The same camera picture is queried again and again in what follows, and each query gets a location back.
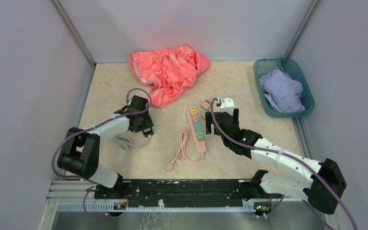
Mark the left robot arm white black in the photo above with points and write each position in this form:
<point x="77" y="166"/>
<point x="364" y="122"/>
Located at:
<point x="79" y="154"/>

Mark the pink power strip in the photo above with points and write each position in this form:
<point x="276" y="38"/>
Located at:
<point x="199" y="145"/>

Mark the teal plug adapter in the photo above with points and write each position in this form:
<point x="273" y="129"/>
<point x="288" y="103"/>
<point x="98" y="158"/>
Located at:
<point x="197" y="125"/>

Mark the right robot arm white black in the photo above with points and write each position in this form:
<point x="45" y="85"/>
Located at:
<point x="320" y="183"/>

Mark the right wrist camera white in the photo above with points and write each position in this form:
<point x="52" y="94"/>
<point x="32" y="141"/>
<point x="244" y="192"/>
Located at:
<point x="226" y="105"/>

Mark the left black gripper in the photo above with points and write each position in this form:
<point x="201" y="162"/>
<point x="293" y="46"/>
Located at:
<point x="148" y="123"/>

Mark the white slotted cable duct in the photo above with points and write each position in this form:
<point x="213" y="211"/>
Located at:
<point x="111" y="207"/>

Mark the beige pink plug adapter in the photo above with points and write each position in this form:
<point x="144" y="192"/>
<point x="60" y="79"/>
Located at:
<point x="194" y="118"/>

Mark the teal plastic basket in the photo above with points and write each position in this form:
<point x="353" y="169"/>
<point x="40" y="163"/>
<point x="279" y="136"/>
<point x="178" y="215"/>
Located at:
<point x="286" y="65"/>

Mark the pink crumpled cloth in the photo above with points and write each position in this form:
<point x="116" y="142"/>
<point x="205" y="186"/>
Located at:
<point x="170" y="72"/>

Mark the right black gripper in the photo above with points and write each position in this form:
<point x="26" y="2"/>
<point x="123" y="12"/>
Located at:
<point x="209" y="122"/>

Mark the yellow plug adapter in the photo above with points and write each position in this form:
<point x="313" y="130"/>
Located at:
<point x="193" y="111"/>

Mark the green plug adapter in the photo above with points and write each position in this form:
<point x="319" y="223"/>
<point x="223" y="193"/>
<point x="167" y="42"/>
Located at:
<point x="200" y="136"/>
<point x="198" y="131"/>

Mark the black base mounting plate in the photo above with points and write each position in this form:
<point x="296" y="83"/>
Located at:
<point x="184" y="193"/>

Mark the lavender cloth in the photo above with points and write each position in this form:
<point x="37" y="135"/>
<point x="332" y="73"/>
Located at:
<point x="282" y="92"/>

